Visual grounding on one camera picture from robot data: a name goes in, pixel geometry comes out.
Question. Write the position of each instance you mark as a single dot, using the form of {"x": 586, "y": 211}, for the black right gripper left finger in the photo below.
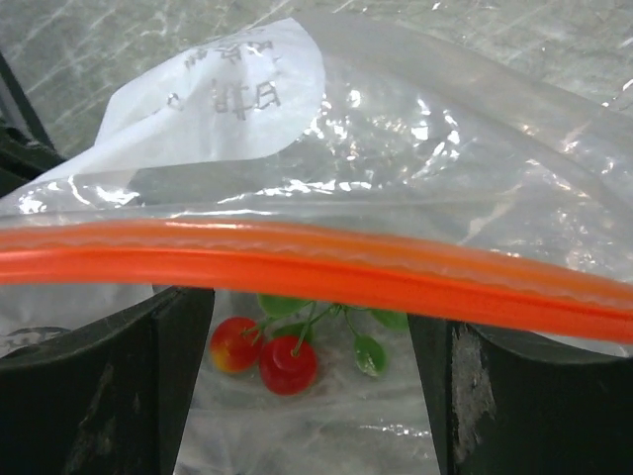
{"x": 109, "y": 398}

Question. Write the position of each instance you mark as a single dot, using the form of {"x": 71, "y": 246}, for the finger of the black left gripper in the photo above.
{"x": 26, "y": 149}

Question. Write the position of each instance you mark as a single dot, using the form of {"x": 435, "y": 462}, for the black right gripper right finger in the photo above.
{"x": 510, "y": 402}

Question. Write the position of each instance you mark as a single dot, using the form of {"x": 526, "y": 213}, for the red fake cherries with leaves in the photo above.
{"x": 281, "y": 346}

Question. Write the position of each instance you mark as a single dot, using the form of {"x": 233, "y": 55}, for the zip bag with fruit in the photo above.
{"x": 334, "y": 158}

